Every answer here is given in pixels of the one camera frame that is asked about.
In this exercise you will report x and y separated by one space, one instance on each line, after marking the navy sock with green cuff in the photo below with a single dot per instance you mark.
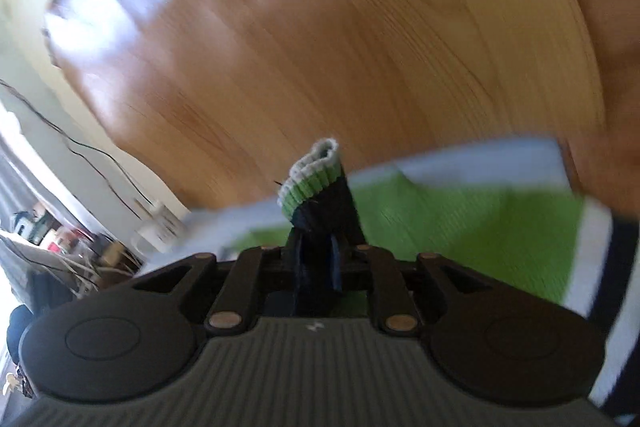
320 207

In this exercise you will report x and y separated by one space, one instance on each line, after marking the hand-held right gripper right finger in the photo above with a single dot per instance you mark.
336 264

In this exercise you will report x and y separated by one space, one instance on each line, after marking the pile of household clutter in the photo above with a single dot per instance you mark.
60 247

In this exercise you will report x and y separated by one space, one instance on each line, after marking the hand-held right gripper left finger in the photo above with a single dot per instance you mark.
303 263

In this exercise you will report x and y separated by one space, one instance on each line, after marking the green cloth with white border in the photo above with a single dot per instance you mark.
450 227

